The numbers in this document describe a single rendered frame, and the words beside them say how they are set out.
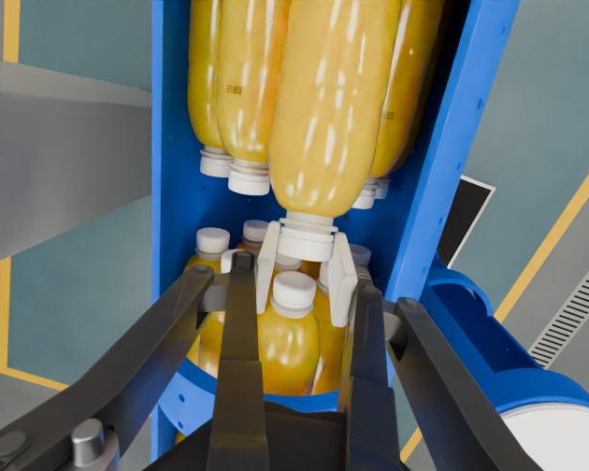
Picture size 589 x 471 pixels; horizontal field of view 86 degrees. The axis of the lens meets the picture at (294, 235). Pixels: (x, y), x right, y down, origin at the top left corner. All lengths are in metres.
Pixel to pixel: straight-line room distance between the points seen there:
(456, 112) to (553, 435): 0.59
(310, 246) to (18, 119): 0.57
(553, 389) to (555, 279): 1.32
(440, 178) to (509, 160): 1.43
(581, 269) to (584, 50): 0.95
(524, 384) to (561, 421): 0.06
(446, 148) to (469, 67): 0.05
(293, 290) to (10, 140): 0.54
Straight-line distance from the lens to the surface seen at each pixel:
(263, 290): 0.16
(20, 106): 0.69
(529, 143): 1.69
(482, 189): 1.47
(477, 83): 0.25
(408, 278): 0.26
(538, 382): 0.70
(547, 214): 1.82
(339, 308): 0.17
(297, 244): 0.20
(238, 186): 0.29
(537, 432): 0.70
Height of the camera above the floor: 1.42
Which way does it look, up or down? 70 degrees down
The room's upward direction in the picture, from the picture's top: 172 degrees counter-clockwise
